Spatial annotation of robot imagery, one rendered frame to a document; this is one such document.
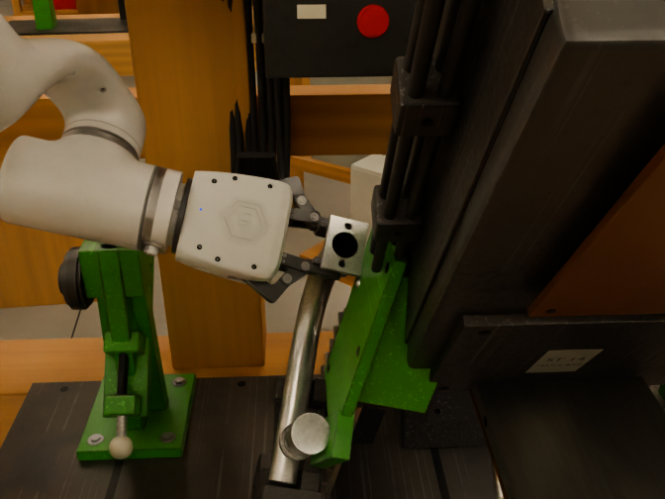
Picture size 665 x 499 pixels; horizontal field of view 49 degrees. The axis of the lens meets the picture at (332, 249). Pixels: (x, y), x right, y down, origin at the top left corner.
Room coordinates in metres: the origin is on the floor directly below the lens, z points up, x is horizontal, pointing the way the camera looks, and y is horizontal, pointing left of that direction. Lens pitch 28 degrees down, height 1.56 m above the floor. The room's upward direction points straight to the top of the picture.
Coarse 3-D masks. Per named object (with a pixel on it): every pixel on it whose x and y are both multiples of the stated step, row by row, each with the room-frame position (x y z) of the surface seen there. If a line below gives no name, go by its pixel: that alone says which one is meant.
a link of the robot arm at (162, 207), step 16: (160, 176) 0.63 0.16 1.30; (176, 176) 0.63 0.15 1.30; (160, 192) 0.61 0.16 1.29; (176, 192) 0.61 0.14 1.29; (160, 208) 0.60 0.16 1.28; (176, 208) 0.62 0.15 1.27; (144, 224) 0.59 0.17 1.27; (160, 224) 0.60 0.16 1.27; (144, 240) 0.60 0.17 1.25; (160, 240) 0.60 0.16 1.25
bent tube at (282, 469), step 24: (336, 216) 0.65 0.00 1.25; (336, 240) 0.66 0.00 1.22; (360, 240) 0.63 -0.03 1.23; (336, 264) 0.61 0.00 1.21; (360, 264) 0.62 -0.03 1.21; (312, 288) 0.69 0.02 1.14; (312, 312) 0.68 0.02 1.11; (312, 336) 0.67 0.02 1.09; (288, 360) 0.66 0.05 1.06; (312, 360) 0.65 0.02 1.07; (288, 384) 0.63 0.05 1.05; (288, 408) 0.61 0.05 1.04; (288, 480) 0.55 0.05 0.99
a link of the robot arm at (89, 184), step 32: (32, 160) 0.61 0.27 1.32; (64, 160) 0.62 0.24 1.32; (96, 160) 0.62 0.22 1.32; (128, 160) 0.64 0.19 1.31; (0, 192) 0.59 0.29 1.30; (32, 192) 0.59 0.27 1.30; (64, 192) 0.59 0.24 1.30; (96, 192) 0.60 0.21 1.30; (128, 192) 0.60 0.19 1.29; (32, 224) 0.60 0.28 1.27; (64, 224) 0.59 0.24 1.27; (96, 224) 0.59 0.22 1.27; (128, 224) 0.59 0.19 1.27
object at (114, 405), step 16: (112, 352) 0.71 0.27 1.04; (128, 352) 0.71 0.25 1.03; (144, 352) 0.73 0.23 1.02; (112, 368) 0.72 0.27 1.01; (128, 368) 0.71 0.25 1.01; (144, 368) 0.72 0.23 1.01; (112, 384) 0.71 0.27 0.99; (128, 384) 0.71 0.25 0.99; (144, 384) 0.71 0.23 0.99; (112, 400) 0.67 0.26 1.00; (128, 400) 0.67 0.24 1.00; (144, 400) 0.69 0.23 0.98; (112, 416) 0.68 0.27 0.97; (128, 416) 0.68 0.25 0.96; (144, 416) 0.68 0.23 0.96
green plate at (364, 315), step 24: (384, 264) 0.54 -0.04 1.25; (360, 288) 0.60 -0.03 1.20; (384, 288) 0.52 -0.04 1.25; (360, 312) 0.57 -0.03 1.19; (384, 312) 0.52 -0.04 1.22; (336, 336) 0.63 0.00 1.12; (360, 336) 0.54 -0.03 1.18; (384, 336) 0.53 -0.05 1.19; (336, 360) 0.59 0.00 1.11; (360, 360) 0.52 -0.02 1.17; (384, 360) 0.53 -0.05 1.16; (336, 384) 0.56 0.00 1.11; (360, 384) 0.52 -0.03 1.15; (384, 384) 0.53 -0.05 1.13; (408, 384) 0.53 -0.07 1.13; (432, 384) 0.53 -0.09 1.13; (336, 408) 0.53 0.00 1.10; (408, 408) 0.53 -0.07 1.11
